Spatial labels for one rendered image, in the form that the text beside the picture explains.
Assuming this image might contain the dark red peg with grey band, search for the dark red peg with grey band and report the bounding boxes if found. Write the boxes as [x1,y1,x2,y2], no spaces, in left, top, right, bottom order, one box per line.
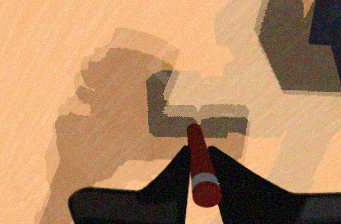
[187,123,222,208]

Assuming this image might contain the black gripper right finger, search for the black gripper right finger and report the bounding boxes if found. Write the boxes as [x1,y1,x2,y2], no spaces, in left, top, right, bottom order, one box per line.
[208,146,341,224]

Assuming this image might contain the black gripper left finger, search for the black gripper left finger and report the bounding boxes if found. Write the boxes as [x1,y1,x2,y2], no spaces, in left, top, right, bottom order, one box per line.
[68,146,191,224]

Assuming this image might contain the grey sloped panel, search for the grey sloped panel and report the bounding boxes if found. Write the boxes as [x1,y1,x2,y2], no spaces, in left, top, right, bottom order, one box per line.
[308,0,341,82]

